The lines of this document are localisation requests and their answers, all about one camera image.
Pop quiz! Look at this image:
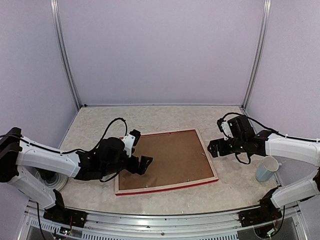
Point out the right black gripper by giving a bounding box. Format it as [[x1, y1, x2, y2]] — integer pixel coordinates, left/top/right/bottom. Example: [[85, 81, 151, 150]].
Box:
[[208, 137, 247, 157]]

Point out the red wooden picture frame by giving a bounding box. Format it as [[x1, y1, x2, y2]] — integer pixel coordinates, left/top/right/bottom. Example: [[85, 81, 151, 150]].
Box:
[[114, 128, 220, 197]]

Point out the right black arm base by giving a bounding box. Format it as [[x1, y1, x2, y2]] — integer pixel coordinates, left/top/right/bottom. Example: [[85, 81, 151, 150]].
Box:
[[238, 188, 283, 227]]

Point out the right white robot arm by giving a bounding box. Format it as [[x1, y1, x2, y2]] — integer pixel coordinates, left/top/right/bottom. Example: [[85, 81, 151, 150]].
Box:
[[207, 112, 320, 222]]

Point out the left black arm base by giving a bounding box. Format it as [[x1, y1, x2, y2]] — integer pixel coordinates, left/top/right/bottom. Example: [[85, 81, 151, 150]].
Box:
[[43, 189, 88, 228]]

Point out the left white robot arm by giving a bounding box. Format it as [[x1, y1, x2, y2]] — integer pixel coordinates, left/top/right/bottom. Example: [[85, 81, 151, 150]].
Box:
[[0, 127, 153, 223]]

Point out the light blue paper cup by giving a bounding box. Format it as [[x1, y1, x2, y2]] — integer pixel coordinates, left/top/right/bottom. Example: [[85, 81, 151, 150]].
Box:
[[255, 156, 280, 183]]

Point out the white plate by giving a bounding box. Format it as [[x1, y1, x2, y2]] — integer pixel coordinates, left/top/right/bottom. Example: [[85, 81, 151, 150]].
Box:
[[35, 171, 69, 192]]

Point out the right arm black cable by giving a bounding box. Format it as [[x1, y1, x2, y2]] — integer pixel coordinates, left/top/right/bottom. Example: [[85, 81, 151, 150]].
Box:
[[221, 111, 320, 143]]

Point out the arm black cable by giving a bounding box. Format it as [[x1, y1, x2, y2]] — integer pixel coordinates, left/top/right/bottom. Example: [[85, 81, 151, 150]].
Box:
[[221, 111, 320, 143], [0, 118, 129, 156]]

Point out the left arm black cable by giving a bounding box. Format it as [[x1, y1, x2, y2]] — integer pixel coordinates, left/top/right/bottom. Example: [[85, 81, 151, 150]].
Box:
[[0, 118, 129, 156]]

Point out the aluminium front rail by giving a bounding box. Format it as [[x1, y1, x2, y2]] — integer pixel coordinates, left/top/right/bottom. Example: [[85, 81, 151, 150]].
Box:
[[17, 201, 308, 240]]

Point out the right aluminium corner post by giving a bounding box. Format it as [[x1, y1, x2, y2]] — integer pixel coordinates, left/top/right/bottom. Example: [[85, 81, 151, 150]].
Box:
[[241, 0, 272, 111]]

